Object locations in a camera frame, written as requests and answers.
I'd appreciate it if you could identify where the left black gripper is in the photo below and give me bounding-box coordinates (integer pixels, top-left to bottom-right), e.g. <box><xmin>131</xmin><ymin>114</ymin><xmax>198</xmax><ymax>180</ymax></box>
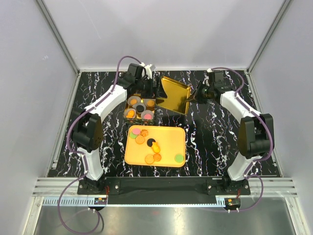
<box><xmin>135</xmin><ymin>76</ymin><xmax>167</xmax><ymax>99</ymax></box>

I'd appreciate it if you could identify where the tan ridged round cookie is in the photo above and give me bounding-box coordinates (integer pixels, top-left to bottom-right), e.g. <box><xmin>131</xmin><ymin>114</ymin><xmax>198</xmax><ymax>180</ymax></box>
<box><xmin>146</xmin><ymin>100</ymin><xmax>155</xmax><ymax>107</ymax></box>

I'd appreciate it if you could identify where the gold tin lid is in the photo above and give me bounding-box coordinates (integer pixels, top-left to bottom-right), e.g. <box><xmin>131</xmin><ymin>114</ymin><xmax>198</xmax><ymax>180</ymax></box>
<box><xmin>156</xmin><ymin>76</ymin><xmax>191</xmax><ymax>115</ymax></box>

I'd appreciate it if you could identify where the black round cookie top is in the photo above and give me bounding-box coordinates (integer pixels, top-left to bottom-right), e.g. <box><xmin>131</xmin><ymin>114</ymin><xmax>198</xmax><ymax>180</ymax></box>
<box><xmin>136</xmin><ymin>105</ymin><xmax>145</xmax><ymax>113</ymax></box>

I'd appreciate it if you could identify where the black round cookie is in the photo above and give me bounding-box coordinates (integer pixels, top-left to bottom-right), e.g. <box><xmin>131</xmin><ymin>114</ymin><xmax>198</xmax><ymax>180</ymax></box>
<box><xmin>147</xmin><ymin>138</ymin><xmax>156</xmax><ymax>147</ymax></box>
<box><xmin>136</xmin><ymin>105</ymin><xmax>145</xmax><ymax>113</ymax></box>

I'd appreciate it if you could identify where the orange bear cookie top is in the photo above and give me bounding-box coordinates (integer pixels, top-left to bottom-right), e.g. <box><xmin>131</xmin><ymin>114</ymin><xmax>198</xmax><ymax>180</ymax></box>
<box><xmin>126</xmin><ymin>110</ymin><xmax>135</xmax><ymax>118</ymax></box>

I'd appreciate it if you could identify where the orange bear cookie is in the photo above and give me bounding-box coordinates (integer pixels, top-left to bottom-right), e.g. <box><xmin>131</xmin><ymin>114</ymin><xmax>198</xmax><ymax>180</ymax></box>
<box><xmin>151</xmin><ymin>142</ymin><xmax>160</xmax><ymax>153</ymax></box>
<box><xmin>126</xmin><ymin>110</ymin><xmax>135</xmax><ymax>118</ymax></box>

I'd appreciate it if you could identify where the pink round cookie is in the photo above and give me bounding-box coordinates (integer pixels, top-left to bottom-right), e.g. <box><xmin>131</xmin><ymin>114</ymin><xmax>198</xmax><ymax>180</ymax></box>
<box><xmin>144</xmin><ymin>113</ymin><xmax>152</xmax><ymax>119</ymax></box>
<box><xmin>132</xmin><ymin>128</ymin><xmax>141</xmax><ymax>135</ymax></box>

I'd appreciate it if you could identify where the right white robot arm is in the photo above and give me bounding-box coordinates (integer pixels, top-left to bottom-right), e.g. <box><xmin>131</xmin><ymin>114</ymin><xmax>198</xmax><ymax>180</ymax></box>
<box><xmin>187</xmin><ymin>67</ymin><xmax>274</xmax><ymax>194</ymax></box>

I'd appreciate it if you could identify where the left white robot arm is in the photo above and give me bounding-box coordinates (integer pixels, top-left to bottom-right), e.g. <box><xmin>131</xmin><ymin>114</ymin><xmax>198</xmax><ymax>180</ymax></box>
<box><xmin>67</xmin><ymin>63</ymin><xmax>166</xmax><ymax>194</ymax></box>

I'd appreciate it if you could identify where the white paper cup back right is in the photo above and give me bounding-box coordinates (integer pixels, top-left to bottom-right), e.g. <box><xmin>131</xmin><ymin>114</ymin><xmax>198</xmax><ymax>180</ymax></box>
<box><xmin>143</xmin><ymin>99</ymin><xmax>156</xmax><ymax>109</ymax></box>

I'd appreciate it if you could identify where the white paper cup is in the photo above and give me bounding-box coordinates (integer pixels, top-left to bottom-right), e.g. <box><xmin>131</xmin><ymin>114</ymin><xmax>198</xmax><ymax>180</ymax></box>
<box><xmin>127</xmin><ymin>96</ymin><xmax>141</xmax><ymax>106</ymax></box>
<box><xmin>133</xmin><ymin>102</ymin><xmax>146</xmax><ymax>114</ymax></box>
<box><xmin>140</xmin><ymin>110</ymin><xmax>154</xmax><ymax>120</ymax></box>
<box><xmin>143</xmin><ymin>99</ymin><xmax>156</xmax><ymax>109</ymax></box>
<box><xmin>124</xmin><ymin>108</ymin><xmax>136</xmax><ymax>118</ymax></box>

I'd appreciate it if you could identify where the white paper cup front right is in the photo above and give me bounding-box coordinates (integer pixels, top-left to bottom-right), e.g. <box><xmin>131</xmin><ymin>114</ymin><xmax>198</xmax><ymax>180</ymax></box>
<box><xmin>140</xmin><ymin>110</ymin><xmax>154</xmax><ymax>120</ymax></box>

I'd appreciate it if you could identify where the white paper cup centre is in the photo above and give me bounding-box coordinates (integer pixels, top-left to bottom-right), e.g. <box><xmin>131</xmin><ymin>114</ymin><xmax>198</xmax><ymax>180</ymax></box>
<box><xmin>133</xmin><ymin>102</ymin><xmax>146</xmax><ymax>114</ymax></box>

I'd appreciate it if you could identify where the gold cookie tin box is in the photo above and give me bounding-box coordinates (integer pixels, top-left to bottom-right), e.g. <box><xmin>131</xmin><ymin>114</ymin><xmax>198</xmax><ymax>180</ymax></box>
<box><xmin>123</xmin><ymin>94</ymin><xmax>156</xmax><ymax>125</ymax></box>

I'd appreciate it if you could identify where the white paper cup back left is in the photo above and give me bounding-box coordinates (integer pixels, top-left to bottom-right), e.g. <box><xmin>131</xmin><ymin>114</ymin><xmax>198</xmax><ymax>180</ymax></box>
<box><xmin>127</xmin><ymin>96</ymin><xmax>141</xmax><ymax>106</ymax></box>

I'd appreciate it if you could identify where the white paper cup front left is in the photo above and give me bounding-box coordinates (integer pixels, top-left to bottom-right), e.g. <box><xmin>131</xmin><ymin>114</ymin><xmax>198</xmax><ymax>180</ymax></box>
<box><xmin>124</xmin><ymin>108</ymin><xmax>136</xmax><ymax>118</ymax></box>

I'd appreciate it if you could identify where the orange swirl cookie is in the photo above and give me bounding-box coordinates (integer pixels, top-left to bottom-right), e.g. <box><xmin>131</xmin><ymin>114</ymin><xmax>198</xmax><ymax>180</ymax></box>
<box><xmin>140</xmin><ymin>129</ymin><xmax>149</xmax><ymax>137</ymax></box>
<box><xmin>153</xmin><ymin>153</ymin><xmax>162</xmax><ymax>162</ymax></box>

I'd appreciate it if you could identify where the black round cookie centre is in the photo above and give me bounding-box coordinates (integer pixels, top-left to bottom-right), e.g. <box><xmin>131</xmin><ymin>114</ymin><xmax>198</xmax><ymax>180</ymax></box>
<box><xmin>147</xmin><ymin>138</ymin><xmax>156</xmax><ymax>147</ymax></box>

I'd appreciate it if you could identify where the tan dotted round cookie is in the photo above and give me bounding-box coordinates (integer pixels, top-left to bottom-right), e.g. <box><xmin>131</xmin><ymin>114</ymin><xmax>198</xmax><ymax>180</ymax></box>
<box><xmin>135</xmin><ymin>135</ymin><xmax>145</xmax><ymax>144</ymax></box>

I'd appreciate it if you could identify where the green round cookie left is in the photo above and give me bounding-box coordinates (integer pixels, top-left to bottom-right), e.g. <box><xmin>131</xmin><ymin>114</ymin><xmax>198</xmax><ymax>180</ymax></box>
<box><xmin>130</xmin><ymin>133</ymin><xmax>137</xmax><ymax>139</ymax></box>

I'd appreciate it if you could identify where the green round cookie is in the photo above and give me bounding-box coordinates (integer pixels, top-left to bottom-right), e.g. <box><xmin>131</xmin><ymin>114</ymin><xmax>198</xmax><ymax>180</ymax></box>
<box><xmin>174</xmin><ymin>154</ymin><xmax>184</xmax><ymax>163</ymax></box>
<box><xmin>130</xmin><ymin>133</ymin><xmax>137</xmax><ymax>139</ymax></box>

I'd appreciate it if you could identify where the yellow plastic tray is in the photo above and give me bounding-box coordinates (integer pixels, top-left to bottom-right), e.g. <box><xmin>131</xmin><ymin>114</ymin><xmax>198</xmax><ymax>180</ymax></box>
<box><xmin>124</xmin><ymin>125</ymin><xmax>186</xmax><ymax>168</ymax></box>

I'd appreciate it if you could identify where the orange bear cookie centre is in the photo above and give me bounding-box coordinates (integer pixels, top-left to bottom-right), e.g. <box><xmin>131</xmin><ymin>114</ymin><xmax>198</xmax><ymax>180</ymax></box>
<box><xmin>151</xmin><ymin>142</ymin><xmax>160</xmax><ymax>153</ymax></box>

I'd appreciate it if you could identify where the green round cookie right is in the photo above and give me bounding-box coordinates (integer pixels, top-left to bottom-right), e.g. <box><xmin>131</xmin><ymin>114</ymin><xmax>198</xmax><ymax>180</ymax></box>
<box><xmin>174</xmin><ymin>154</ymin><xmax>184</xmax><ymax>163</ymax></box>

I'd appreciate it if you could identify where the orange swirl cookie front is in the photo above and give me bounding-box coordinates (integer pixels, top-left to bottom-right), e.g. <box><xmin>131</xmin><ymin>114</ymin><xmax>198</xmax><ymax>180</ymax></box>
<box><xmin>153</xmin><ymin>153</ymin><xmax>162</xmax><ymax>162</ymax></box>

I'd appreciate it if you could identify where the tan dotted cookie front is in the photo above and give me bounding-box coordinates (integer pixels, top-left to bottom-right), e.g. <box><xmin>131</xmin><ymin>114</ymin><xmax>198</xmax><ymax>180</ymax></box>
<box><xmin>145</xmin><ymin>155</ymin><xmax>155</xmax><ymax>165</ymax></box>

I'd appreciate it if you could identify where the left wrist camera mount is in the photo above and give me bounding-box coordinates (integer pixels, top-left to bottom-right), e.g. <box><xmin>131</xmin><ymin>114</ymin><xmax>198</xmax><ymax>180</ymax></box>
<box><xmin>140</xmin><ymin>63</ymin><xmax>156</xmax><ymax>79</ymax></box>

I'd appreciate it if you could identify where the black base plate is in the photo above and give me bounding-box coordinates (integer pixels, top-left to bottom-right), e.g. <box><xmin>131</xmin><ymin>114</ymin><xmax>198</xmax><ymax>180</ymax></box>
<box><xmin>77</xmin><ymin>176</ymin><xmax>251</xmax><ymax>206</ymax></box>

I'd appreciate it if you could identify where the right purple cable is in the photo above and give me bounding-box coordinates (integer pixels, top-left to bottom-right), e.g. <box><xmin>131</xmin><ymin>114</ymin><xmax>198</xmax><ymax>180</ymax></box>
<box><xmin>195</xmin><ymin>67</ymin><xmax>273</xmax><ymax>213</ymax></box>

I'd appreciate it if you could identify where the purple cable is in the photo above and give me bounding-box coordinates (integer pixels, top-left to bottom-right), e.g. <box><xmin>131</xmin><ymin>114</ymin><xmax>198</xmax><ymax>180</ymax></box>
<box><xmin>195</xmin><ymin>67</ymin><xmax>273</xmax><ymax>213</ymax></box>
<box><xmin>56</xmin><ymin>55</ymin><xmax>145</xmax><ymax>235</ymax></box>

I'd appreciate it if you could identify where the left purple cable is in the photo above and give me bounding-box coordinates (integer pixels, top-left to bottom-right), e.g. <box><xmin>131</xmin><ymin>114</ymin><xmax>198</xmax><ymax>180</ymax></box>
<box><xmin>56</xmin><ymin>55</ymin><xmax>145</xmax><ymax>235</ymax></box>

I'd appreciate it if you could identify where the slotted cable duct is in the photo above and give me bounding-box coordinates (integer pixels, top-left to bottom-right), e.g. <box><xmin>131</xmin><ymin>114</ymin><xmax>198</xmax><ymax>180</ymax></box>
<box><xmin>43</xmin><ymin>197</ymin><xmax>108</xmax><ymax>207</ymax></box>

